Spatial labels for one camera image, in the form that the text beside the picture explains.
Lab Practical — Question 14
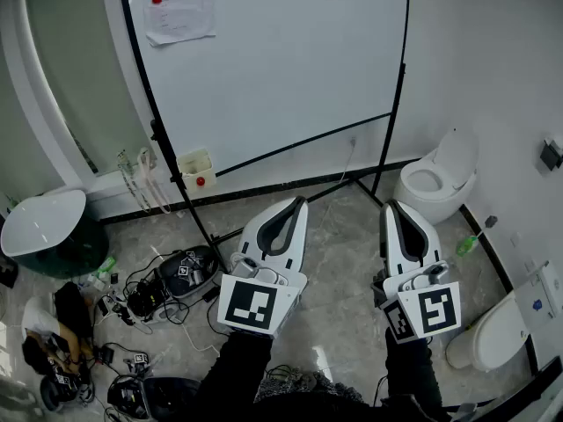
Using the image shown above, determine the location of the patterned lanyard strap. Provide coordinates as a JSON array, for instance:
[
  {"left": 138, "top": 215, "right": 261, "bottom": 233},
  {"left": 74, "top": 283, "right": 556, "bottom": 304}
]
[{"left": 116, "top": 149, "right": 153, "bottom": 213}]

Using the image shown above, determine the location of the whiteboard with black frame stand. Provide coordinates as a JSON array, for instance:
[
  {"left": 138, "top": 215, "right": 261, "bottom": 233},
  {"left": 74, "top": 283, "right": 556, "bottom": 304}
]
[{"left": 116, "top": 0, "right": 413, "bottom": 274}]

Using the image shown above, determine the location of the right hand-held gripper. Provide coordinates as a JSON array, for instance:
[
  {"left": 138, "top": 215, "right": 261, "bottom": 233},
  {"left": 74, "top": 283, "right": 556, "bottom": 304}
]
[{"left": 371, "top": 199, "right": 462, "bottom": 345}]

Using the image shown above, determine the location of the pink lanyard strap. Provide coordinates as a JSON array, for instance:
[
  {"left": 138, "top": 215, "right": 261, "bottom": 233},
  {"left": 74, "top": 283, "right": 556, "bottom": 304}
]
[{"left": 136, "top": 146, "right": 172, "bottom": 215}]

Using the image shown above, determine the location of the person's black top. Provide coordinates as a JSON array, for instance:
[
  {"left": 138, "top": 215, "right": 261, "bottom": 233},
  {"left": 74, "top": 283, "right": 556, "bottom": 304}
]
[{"left": 175, "top": 384, "right": 454, "bottom": 422}]

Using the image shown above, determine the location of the white closed-lid toilet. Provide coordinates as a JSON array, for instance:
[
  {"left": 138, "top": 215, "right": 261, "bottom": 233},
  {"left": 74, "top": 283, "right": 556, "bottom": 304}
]
[{"left": 444, "top": 290, "right": 531, "bottom": 373}]

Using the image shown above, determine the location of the person's speckled garment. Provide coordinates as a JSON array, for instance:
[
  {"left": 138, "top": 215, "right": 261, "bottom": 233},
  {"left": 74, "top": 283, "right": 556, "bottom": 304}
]
[{"left": 254, "top": 369, "right": 366, "bottom": 406}]

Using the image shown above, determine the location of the black open equipment case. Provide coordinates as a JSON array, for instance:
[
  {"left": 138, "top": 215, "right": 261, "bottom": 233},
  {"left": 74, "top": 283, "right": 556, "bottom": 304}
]
[{"left": 107, "top": 375, "right": 201, "bottom": 422}]

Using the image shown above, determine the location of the black charger unit with cables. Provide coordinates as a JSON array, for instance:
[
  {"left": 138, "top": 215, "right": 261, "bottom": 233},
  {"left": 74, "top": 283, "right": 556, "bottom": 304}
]
[{"left": 126, "top": 277, "right": 167, "bottom": 323}]

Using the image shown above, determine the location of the white open-lid toilet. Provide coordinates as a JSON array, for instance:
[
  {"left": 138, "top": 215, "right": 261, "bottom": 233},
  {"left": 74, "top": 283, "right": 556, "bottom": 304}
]
[{"left": 392, "top": 126, "right": 480, "bottom": 226}]

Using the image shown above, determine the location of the cream marker holder box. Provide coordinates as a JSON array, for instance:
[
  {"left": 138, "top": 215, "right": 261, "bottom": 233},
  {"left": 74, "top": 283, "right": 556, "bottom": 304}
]
[{"left": 176, "top": 148, "right": 217, "bottom": 195}]

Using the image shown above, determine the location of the black headset with tags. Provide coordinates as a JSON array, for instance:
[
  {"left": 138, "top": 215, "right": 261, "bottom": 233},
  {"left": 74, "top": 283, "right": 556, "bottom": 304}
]
[{"left": 39, "top": 365, "right": 96, "bottom": 412}]

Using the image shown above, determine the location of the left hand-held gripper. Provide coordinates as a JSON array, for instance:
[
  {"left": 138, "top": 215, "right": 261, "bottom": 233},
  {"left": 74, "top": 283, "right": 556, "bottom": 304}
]
[{"left": 216, "top": 195, "right": 309, "bottom": 340}]

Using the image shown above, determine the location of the creased printed paper sheet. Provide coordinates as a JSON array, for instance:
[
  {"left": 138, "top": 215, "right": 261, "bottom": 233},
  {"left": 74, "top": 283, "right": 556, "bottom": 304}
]
[{"left": 141, "top": 0, "right": 217, "bottom": 47}]

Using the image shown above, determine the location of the person's left forearm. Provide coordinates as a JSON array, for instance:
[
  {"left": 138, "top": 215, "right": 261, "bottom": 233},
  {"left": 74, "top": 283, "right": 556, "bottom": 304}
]
[{"left": 193, "top": 330, "right": 274, "bottom": 412}]

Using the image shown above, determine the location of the white power cable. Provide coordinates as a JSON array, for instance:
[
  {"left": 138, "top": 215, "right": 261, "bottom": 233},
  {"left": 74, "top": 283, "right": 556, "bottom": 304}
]
[{"left": 307, "top": 136, "right": 358, "bottom": 236}]

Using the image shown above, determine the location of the white oval basin green base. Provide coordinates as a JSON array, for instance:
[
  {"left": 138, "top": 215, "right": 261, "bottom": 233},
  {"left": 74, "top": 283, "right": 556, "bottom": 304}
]
[{"left": 0, "top": 189, "right": 110, "bottom": 280}]

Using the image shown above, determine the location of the black wall-mounted holder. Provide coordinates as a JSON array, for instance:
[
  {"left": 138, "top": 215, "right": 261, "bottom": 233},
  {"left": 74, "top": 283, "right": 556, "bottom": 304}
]
[{"left": 539, "top": 136, "right": 563, "bottom": 173}]

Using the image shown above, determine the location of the white box with blue sticker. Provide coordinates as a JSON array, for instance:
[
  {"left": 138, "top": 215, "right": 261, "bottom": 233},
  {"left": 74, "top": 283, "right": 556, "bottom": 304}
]
[{"left": 512, "top": 259, "right": 563, "bottom": 334}]

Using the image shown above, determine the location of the person's right forearm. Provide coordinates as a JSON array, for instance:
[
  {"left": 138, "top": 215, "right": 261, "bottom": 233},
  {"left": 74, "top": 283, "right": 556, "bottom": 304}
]
[{"left": 384, "top": 327, "right": 445, "bottom": 412}]

